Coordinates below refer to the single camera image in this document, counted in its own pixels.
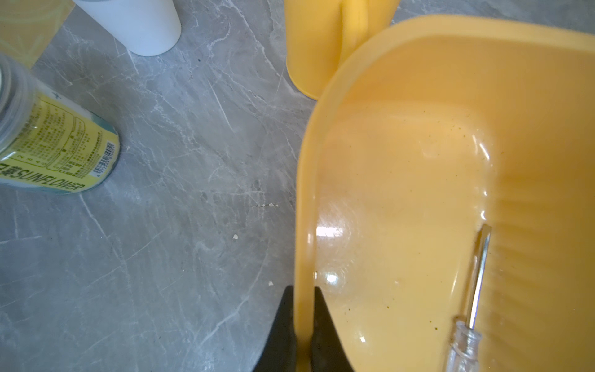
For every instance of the yellow storage box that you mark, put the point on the yellow storage box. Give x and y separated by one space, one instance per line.
435 127

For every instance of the round tape tin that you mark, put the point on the round tape tin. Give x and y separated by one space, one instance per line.
48 142

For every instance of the clear handle screwdriver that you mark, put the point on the clear handle screwdriver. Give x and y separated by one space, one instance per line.
463 354

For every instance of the white potted plant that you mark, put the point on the white potted plant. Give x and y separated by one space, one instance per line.
147 28

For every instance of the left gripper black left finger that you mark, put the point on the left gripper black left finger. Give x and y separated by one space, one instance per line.
280 350

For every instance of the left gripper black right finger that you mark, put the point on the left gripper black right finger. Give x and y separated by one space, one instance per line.
327 353

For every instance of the yellow watering can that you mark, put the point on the yellow watering can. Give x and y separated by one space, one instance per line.
322 34

